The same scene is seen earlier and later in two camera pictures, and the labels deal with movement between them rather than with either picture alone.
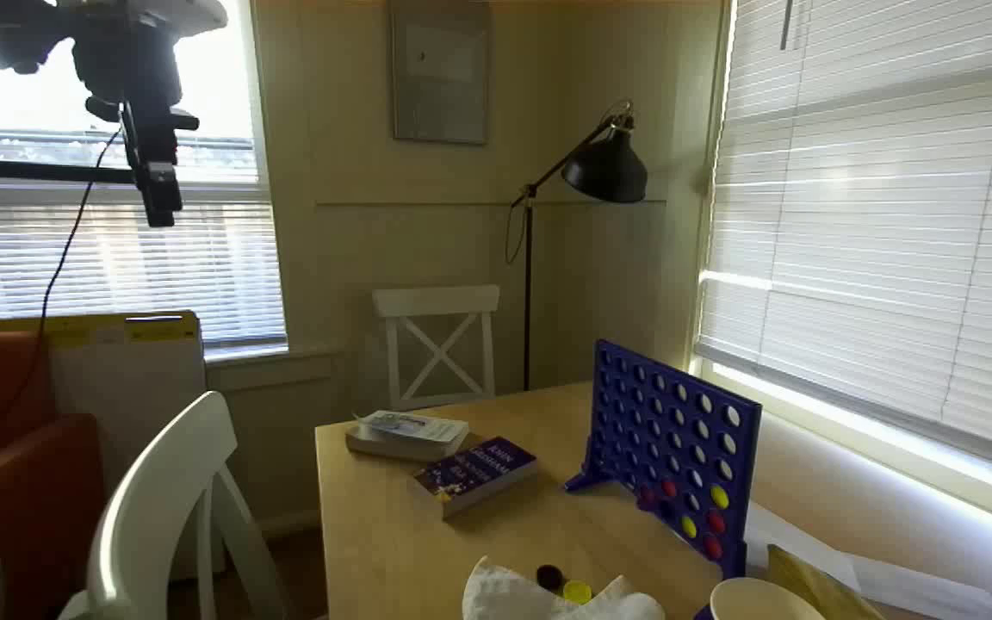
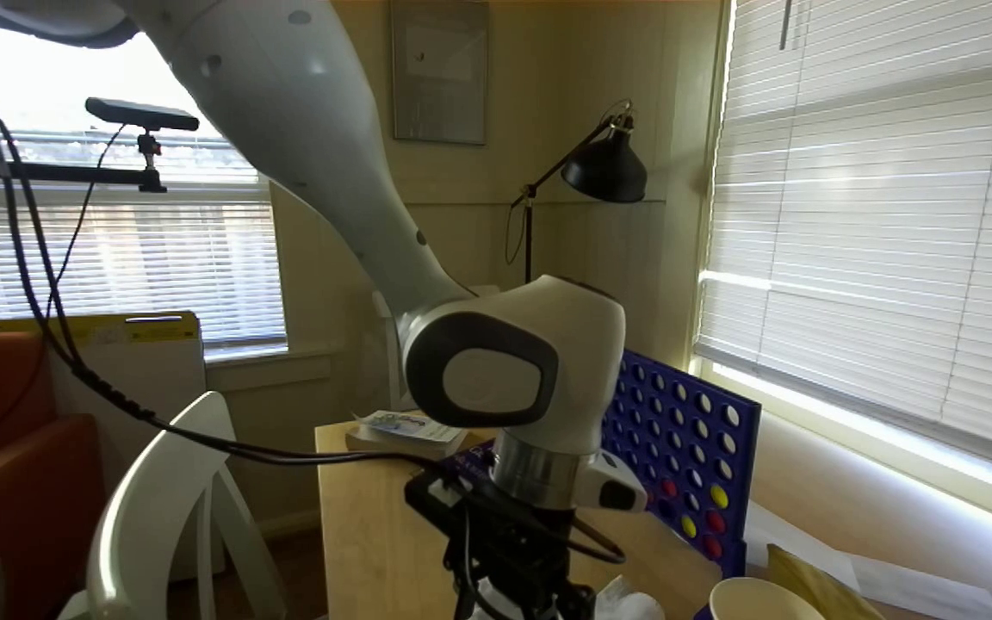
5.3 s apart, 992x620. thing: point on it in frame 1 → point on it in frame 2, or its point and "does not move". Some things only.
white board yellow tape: [131, 374] does not move
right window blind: [876, 206] does not move
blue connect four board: [688, 447] does not move
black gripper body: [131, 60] → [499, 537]
